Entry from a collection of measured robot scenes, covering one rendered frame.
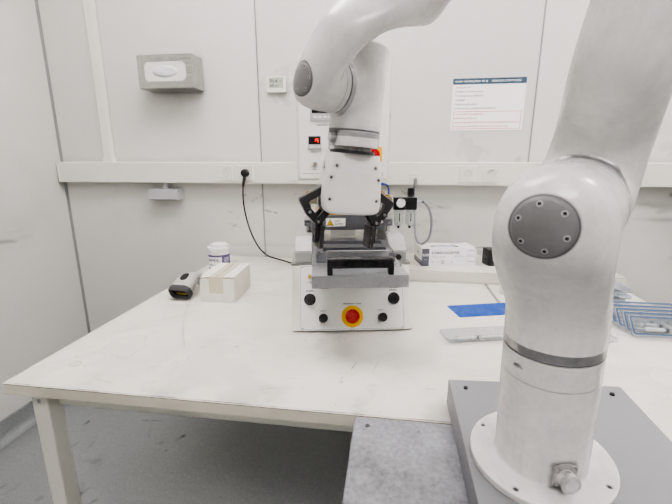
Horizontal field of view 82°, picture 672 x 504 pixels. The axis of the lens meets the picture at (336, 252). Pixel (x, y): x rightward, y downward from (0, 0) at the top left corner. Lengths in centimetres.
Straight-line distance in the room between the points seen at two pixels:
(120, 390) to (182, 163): 129
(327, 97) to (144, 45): 169
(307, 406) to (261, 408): 9
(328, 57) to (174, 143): 160
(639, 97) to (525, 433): 41
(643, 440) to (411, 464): 35
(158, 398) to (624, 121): 89
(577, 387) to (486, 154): 142
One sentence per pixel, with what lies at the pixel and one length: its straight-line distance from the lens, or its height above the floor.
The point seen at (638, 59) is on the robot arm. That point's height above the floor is 131.
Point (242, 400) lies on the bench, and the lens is 86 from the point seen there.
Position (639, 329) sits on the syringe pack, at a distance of 134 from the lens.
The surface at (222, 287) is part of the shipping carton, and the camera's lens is 136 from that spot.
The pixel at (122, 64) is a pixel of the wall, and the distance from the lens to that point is 227.
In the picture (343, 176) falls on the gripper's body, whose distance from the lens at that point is 63.
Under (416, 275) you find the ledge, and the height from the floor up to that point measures 77.
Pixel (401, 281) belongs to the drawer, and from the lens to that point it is 89.
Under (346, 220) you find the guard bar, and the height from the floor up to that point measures 104.
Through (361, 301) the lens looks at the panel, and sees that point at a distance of 112.
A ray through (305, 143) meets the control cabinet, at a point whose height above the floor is 128.
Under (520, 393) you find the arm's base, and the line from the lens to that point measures 58.
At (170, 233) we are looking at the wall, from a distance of 217.
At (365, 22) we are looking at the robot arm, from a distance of 56.
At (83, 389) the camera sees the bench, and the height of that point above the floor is 75.
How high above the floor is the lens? 122
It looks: 13 degrees down
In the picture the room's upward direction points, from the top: straight up
